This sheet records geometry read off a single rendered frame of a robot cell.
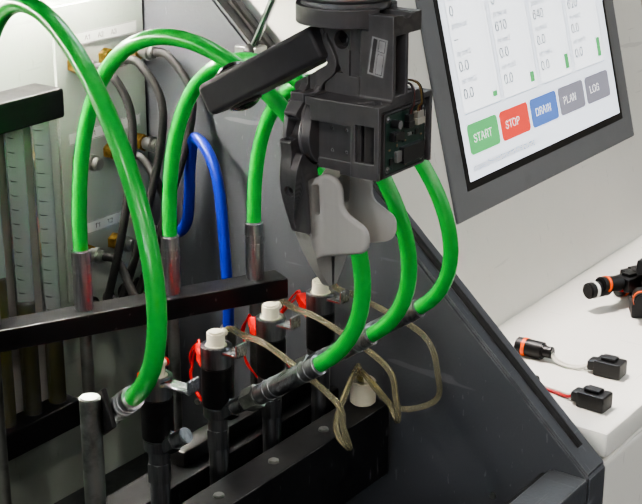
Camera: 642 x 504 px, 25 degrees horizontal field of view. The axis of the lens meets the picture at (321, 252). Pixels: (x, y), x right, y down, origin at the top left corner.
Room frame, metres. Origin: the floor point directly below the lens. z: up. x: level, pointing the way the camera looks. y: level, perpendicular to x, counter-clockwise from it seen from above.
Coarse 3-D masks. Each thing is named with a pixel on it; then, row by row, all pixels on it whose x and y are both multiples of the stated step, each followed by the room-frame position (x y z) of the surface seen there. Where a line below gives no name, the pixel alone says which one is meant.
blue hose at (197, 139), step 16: (192, 144) 1.46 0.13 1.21; (208, 144) 1.44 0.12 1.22; (192, 160) 1.46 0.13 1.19; (208, 160) 1.43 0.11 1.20; (192, 176) 1.47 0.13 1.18; (192, 192) 1.47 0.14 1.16; (224, 192) 1.43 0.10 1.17; (192, 208) 1.47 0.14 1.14; (224, 208) 1.42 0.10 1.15; (224, 224) 1.42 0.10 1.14; (224, 240) 1.42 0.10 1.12; (224, 256) 1.42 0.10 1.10; (224, 272) 1.42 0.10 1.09; (224, 320) 1.42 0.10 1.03
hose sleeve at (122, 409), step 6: (120, 390) 0.97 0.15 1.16; (126, 390) 0.96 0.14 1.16; (114, 396) 0.97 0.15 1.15; (120, 396) 0.95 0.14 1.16; (114, 402) 0.96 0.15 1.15; (120, 402) 0.95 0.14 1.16; (126, 402) 0.95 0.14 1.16; (114, 408) 0.96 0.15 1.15; (120, 408) 0.96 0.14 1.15; (126, 408) 0.95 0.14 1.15; (132, 408) 0.95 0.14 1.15; (138, 408) 0.95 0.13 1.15; (114, 414) 0.97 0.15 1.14; (120, 414) 0.96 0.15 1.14; (126, 414) 0.96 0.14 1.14; (120, 420) 0.98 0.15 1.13
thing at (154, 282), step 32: (32, 0) 1.08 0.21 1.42; (0, 32) 1.17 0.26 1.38; (64, 32) 1.03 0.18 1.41; (96, 96) 0.98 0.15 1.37; (128, 160) 0.94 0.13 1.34; (128, 192) 0.93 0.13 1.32; (160, 256) 0.92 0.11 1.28; (160, 288) 0.91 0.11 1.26; (160, 320) 0.91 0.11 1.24; (160, 352) 0.91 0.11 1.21
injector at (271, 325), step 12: (264, 324) 1.24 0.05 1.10; (264, 336) 1.24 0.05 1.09; (276, 336) 1.24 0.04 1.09; (264, 348) 1.24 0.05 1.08; (264, 360) 1.24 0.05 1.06; (276, 360) 1.24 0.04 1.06; (264, 372) 1.24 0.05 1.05; (276, 372) 1.24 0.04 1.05; (264, 408) 1.25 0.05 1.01; (276, 408) 1.24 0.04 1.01; (264, 420) 1.25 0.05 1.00; (276, 420) 1.24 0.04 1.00; (264, 432) 1.25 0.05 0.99; (276, 432) 1.24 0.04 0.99; (264, 444) 1.25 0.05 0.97; (276, 444) 1.24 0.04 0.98
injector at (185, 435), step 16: (160, 400) 1.11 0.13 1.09; (144, 416) 1.11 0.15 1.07; (160, 416) 1.11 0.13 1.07; (144, 432) 1.11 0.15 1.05; (160, 432) 1.11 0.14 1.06; (176, 432) 1.10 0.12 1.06; (144, 448) 1.12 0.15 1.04; (160, 448) 1.11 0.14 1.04; (176, 448) 1.11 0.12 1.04; (160, 464) 1.11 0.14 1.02; (160, 480) 1.11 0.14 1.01; (160, 496) 1.11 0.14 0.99
